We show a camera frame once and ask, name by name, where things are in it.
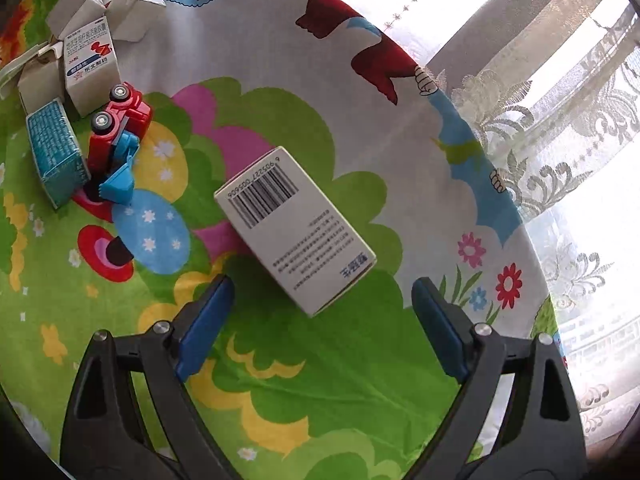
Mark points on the red toy truck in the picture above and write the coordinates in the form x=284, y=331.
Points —
x=107, y=145

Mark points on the long white barcode box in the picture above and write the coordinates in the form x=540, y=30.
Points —
x=300, y=240

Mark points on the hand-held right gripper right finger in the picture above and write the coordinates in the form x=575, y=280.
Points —
x=440, y=330

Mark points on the green cartoon printed sheet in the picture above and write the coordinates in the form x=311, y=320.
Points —
x=325, y=375

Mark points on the teal box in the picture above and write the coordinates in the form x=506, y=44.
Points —
x=52, y=145

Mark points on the plain white box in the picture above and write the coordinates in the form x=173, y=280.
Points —
x=40, y=82
x=132, y=15
x=72, y=7

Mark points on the white lace curtain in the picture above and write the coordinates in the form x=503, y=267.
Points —
x=550, y=160

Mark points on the white red-print medicine box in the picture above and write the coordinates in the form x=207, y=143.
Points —
x=92, y=80

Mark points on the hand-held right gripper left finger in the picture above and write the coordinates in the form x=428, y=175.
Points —
x=205, y=330

